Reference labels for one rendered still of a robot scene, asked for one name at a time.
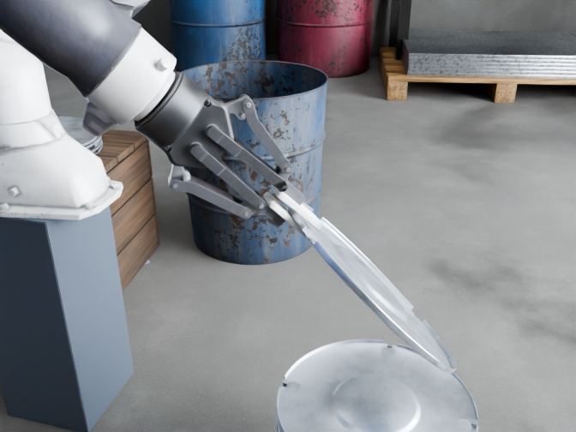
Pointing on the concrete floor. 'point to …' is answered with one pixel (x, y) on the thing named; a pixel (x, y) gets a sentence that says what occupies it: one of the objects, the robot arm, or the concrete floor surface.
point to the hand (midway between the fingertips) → (292, 211)
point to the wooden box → (131, 200)
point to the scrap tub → (252, 82)
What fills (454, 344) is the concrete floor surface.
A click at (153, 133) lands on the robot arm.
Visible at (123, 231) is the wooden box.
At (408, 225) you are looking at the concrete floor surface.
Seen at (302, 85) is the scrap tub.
